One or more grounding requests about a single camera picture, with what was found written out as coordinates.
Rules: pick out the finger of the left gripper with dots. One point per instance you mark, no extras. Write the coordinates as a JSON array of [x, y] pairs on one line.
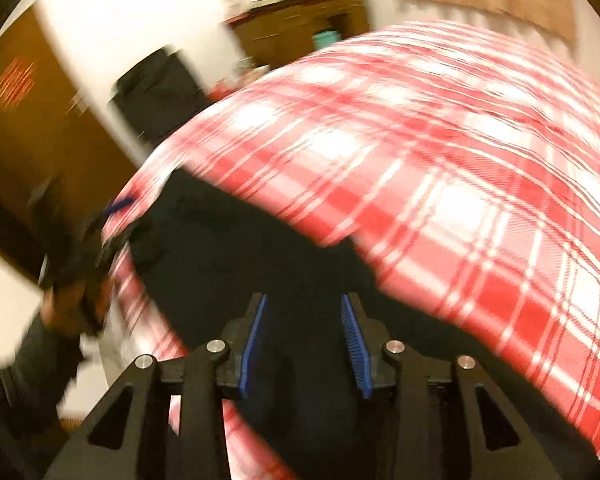
[[119, 205]]

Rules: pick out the black pants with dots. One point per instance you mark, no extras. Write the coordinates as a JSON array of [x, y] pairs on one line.
[[201, 255]]

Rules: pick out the brown wooden door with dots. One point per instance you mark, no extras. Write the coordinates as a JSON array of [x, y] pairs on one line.
[[47, 131]]

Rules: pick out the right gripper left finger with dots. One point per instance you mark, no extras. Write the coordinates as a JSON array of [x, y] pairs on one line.
[[158, 405]]

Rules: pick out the red plaid bed cover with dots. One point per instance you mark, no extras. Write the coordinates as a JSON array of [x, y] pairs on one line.
[[464, 167]]

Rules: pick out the black folding chair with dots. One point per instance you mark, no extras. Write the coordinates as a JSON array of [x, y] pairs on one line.
[[157, 96]]

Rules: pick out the dark sleeved left forearm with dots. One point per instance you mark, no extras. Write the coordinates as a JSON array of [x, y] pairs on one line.
[[31, 387]]

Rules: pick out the teal box in desk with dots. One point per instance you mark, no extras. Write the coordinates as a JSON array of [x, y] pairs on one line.
[[325, 38]]

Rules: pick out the person left hand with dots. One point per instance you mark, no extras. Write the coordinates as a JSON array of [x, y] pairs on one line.
[[63, 312]]

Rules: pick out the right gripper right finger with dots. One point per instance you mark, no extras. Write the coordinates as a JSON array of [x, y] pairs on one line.
[[436, 419]]

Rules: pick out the dark wooden desk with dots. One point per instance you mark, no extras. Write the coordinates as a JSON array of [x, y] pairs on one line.
[[280, 33]]

